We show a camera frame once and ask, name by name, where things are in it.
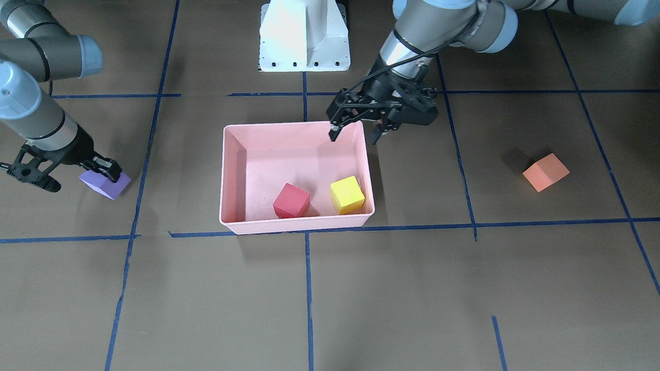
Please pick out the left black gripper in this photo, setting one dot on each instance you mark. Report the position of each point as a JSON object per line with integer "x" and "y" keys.
{"x": 382, "y": 84}

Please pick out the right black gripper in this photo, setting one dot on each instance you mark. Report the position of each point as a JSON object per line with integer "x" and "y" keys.
{"x": 77, "y": 149}

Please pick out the purple foam block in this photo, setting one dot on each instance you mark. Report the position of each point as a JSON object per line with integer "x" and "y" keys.
{"x": 104, "y": 186}

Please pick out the yellow foam block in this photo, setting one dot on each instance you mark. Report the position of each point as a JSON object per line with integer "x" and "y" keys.
{"x": 347, "y": 196}

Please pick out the red foam block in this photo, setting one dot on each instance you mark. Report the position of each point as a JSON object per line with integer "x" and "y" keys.
{"x": 292, "y": 202}

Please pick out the orange foam block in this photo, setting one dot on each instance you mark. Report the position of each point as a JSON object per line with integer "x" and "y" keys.
{"x": 545, "y": 172}

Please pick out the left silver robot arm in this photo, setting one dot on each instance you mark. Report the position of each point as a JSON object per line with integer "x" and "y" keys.
{"x": 424, "y": 28}

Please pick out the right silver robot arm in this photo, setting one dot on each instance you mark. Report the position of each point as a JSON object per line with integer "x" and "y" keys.
{"x": 43, "y": 51}

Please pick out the pink plastic bin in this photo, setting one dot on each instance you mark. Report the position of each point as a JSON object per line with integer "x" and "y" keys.
{"x": 259, "y": 159}

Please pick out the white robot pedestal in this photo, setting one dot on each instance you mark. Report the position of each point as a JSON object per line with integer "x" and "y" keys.
{"x": 304, "y": 36}

